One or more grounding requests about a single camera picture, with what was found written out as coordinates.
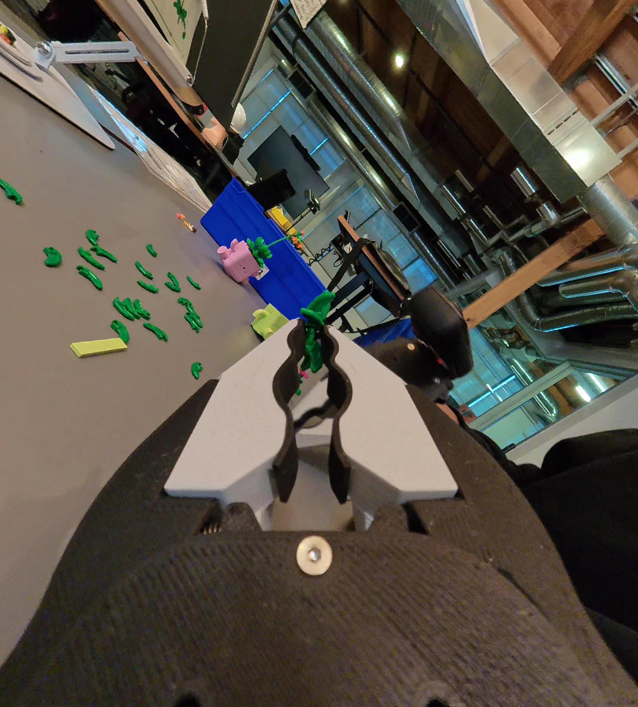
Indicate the scattered green leaf pieces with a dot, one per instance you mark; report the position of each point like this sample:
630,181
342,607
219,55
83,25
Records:
125,309

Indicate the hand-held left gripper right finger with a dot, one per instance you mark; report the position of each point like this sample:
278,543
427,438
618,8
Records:
396,436

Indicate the lime green toy pot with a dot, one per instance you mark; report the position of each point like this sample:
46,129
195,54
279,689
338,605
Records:
269,323

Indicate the wooden ceiling beam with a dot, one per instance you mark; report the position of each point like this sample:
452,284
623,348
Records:
534,270

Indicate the yellow flat brick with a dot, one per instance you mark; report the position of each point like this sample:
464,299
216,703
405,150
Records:
98,348

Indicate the white flat board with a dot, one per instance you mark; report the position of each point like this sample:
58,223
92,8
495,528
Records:
48,99

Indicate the pink toy pot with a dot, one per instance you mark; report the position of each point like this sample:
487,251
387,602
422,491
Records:
236,262

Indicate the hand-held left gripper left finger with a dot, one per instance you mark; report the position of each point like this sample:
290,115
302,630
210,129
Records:
225,436

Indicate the blue plastic bin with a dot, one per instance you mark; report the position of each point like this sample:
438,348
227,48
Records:
275,276

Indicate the silver ventilation ducts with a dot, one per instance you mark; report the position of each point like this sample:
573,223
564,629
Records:
612,215

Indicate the small pink orange pieces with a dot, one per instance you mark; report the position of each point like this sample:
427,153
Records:
186,222

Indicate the black monitor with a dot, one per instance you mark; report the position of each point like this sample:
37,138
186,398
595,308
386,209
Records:
291,165

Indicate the black-framed wooden desk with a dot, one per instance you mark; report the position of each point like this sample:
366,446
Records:
391,276

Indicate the person's black jacket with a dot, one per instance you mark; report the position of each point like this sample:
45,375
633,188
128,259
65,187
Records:
601,524

